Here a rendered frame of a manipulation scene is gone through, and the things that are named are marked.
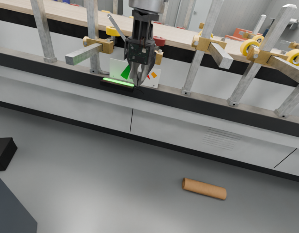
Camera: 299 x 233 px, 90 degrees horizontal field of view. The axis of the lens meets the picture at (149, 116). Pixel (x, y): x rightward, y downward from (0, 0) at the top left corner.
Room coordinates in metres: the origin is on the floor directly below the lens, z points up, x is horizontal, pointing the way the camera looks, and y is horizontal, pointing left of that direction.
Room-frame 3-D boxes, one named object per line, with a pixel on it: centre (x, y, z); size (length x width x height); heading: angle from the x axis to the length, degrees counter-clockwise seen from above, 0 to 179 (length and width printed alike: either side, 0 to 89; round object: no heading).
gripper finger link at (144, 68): (0.45, 0.05, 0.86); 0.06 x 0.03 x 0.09; 177
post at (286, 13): (0.72, -0.41, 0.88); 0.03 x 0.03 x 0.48; 87
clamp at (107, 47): (0.75, 0.32, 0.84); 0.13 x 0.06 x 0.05; 87
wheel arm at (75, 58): (0.71, 0.30, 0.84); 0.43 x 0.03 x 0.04; 177
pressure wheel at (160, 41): (0.89, 0.04, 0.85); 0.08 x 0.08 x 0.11
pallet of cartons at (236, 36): (7.26, -3.10, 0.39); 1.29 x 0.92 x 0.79; 31
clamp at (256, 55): (0.71, -0.43, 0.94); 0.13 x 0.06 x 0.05; 87
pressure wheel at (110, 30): (0.91, 0.29, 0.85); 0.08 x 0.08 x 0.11
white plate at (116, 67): (0.72, 0.12, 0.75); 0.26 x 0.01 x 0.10; 87
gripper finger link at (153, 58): (0.47, 0.04, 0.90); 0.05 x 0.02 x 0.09; 87
